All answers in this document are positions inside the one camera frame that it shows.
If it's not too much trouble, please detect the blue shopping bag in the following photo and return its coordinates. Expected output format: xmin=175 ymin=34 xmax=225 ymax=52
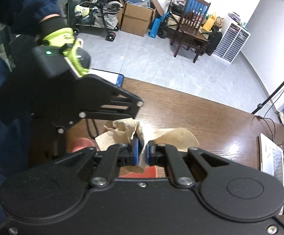
xmin=149 ymin=11 xmax=170 ymax=38

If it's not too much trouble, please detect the grey baby stroller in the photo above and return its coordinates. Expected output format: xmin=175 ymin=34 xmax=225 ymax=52
xmin=72 ymin=0 xmax=123 ymax=42

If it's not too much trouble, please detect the left hand in yellow-green glove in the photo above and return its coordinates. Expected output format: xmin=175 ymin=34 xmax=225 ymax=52
xmin=39 ymin=28 xmax=91 ymax=78

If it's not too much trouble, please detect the dark blue sleeved forearm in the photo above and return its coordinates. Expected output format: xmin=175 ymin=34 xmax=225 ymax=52
xmin=0 ymin=0 xmax=68 ymax=36

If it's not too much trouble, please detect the cardboard box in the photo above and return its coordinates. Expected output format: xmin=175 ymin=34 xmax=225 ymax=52
xmin=121 ymin=3 xmax=156 ymax=37

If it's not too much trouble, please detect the pink footed bowl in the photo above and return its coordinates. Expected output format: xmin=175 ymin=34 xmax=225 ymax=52
xmin=67 ymin=137 xmax=157 ymax=178

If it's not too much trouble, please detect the smartphone with lit screen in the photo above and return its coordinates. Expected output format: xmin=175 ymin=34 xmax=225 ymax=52
xmin=89 ymin=69 xmax=124 ymax=87

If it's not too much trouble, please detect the beige cleaning cloth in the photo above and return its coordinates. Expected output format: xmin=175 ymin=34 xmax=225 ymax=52
xmin=95 ymin=118 xmax=199 ymax=174

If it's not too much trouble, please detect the black tripod stand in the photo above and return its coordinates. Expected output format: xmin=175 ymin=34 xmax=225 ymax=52
xmin=251 ymin=81 xmax=284 ymax=115

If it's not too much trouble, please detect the dark wooden chair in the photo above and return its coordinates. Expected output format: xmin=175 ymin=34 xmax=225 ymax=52
xmin=170 ymin=0 xmax=211 ymax=63

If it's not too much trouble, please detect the black wrist strap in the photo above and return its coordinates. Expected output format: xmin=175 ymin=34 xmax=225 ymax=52
xmin=85 ymin=118 xmax=100 ymax=140

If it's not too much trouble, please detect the yellow paper bag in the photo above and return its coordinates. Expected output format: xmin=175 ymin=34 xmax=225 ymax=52
xmin=202 ymin=13 xmax=216 ymax=31

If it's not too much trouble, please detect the white drawer cabinet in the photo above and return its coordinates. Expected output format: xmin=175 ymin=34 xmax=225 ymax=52
xmin=212 ymin=16 xmax=251 ymax=64

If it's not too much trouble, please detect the black suitcase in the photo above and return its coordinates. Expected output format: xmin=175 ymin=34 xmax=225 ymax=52
xmin=205 ymin=26 xmax=223 ymax=56

